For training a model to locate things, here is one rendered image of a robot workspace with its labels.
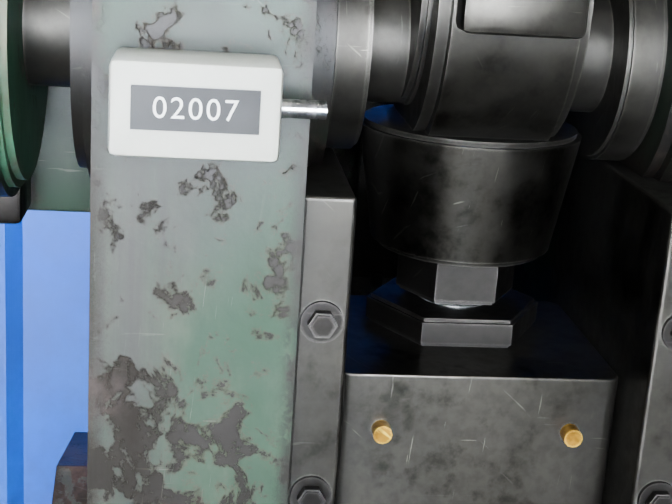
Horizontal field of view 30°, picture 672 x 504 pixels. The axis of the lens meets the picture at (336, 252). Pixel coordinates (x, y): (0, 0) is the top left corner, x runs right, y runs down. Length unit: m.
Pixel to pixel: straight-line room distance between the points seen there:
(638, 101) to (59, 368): 1.40
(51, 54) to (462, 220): 0.23
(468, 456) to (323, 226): 0.16
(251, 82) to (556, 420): 0.26
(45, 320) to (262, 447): 1.33
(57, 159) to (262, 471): 0.28
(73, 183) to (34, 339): 1.14
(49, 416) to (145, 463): 1.37
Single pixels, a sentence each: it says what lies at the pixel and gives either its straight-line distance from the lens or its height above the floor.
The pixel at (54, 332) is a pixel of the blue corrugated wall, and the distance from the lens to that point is 1.92.
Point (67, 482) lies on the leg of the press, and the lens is 1.15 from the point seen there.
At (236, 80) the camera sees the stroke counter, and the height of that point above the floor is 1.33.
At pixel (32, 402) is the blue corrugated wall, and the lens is 1.97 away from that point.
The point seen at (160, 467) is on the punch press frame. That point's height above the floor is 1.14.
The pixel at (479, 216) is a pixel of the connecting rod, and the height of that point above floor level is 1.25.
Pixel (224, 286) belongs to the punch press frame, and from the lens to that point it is 0.57.
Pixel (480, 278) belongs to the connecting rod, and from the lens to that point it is 0.69.
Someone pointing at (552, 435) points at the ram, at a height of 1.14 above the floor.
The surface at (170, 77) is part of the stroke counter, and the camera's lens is 0.51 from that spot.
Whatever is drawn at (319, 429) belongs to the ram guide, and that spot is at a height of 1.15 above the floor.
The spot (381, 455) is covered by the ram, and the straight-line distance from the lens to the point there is 0.66.
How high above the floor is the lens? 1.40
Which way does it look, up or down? 16 degrees down
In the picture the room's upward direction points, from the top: 4 degrees clockwise
